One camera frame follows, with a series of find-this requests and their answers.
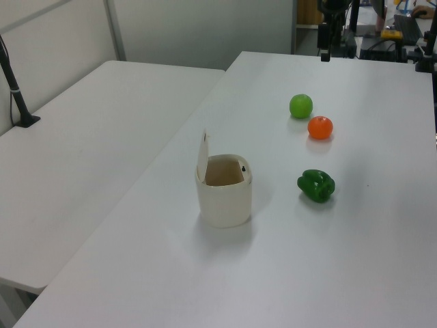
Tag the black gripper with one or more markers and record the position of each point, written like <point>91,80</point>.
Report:
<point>324,36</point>

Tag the cream garbage bin lid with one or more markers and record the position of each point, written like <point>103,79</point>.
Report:
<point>203,155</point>

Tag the cream garbage bin body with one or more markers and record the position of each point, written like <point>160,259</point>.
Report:
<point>225,205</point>

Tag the bystander hand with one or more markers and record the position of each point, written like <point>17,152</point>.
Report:
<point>421,12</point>

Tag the brown wooden cabinet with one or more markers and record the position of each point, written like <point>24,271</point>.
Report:
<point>307,12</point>

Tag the green toy apple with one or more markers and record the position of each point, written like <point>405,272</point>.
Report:
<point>300,106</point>

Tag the yellow device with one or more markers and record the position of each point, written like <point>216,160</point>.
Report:
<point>391,34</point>

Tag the orange toy mandarin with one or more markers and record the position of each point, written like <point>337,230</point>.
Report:
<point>320,127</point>

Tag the black laptop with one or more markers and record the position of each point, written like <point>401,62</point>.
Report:
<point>408,29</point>

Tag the green toy bell pepper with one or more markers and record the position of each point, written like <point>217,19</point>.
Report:
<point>315,186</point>

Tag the adjoining white table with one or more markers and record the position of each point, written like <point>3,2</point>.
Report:
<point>85,153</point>

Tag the black metal frame post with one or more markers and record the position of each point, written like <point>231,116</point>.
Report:
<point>353,20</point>

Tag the black camera stand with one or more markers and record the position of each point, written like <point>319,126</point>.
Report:
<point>426,54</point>

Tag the black camera pole with band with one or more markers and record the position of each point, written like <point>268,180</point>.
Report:
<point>17,97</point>

